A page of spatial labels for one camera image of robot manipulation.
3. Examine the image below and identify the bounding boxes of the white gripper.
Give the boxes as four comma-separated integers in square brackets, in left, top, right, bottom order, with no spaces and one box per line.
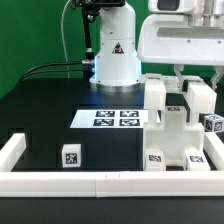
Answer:
[137,14,224,92]

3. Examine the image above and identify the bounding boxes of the white long chair bar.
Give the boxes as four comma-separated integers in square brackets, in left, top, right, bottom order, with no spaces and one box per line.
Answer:
[184,77,217,125]

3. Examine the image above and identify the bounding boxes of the white chair seat block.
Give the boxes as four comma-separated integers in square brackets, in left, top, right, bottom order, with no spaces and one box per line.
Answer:
[143,106,204,166]

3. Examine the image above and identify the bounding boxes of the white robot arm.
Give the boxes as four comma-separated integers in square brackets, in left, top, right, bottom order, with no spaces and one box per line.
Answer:
[90,0,224,91]

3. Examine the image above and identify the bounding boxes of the white tagged cube right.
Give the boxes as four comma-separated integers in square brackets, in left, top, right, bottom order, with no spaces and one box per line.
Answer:
[204,114,224,133]

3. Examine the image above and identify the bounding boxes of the white marker sheet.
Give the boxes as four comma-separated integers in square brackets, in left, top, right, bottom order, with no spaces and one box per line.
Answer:
[70,109,148,128]

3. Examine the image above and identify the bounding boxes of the white tagged cube nut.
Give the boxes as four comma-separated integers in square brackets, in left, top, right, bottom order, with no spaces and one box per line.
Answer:
[62,144,81,168]

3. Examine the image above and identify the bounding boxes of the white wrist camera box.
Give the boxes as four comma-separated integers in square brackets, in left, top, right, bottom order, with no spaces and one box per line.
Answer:
[148,0,197,13]

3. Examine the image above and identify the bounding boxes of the white U-shaped boundary frame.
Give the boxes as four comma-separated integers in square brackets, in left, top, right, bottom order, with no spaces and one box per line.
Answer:
[0,133,224,197]

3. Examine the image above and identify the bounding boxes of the black cables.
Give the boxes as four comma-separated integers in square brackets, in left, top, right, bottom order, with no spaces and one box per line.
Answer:
[19,59,93,83]

